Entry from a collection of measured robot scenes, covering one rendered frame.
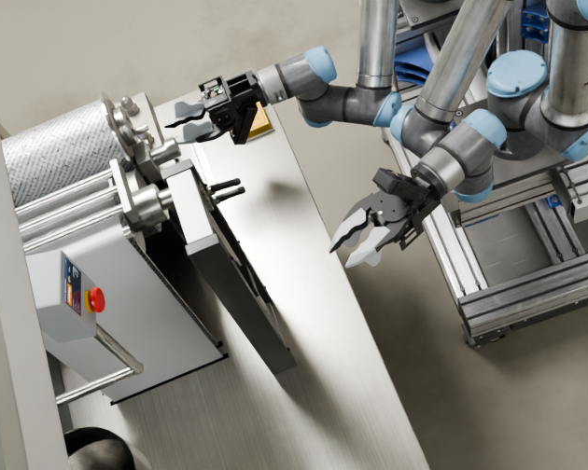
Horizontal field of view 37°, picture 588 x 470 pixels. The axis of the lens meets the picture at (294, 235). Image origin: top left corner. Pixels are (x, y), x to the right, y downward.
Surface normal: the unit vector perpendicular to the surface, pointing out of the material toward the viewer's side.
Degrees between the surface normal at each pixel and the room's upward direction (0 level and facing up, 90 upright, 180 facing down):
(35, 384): 51
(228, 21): 0
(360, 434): 0
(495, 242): 0
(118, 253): 90
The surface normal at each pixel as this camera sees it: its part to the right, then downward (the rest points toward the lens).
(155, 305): 0.33, 0.80
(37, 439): 0.59, -0.58
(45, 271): -0.21, -0.46
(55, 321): 0.11, 0.87
